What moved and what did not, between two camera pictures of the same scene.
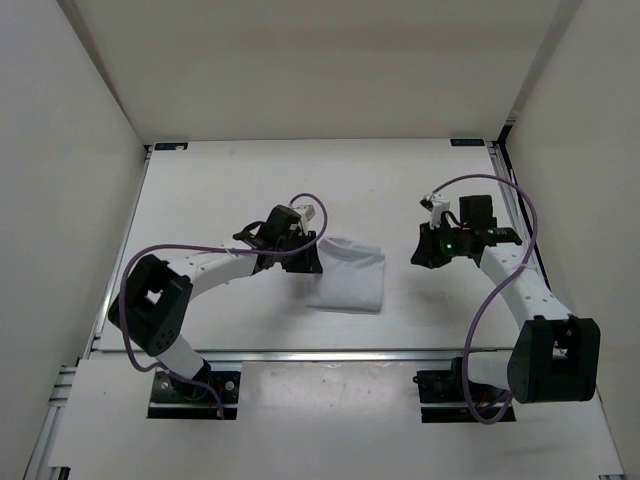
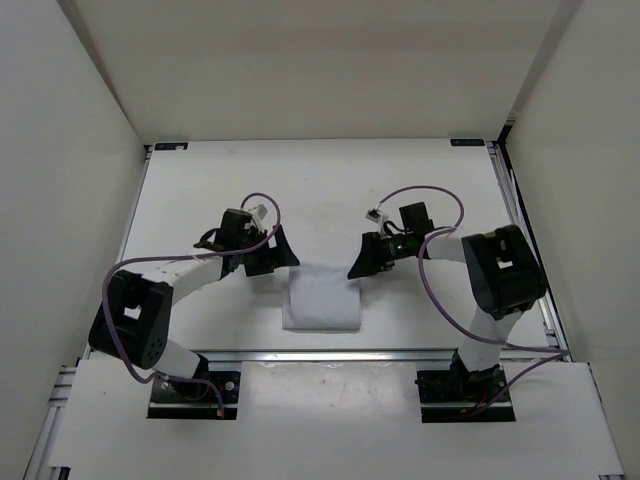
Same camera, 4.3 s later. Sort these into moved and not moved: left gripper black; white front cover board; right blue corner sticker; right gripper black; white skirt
Moved: right gripper black; left gripper black; white skirt
Not moved: right blue corner sticker; white front cover board
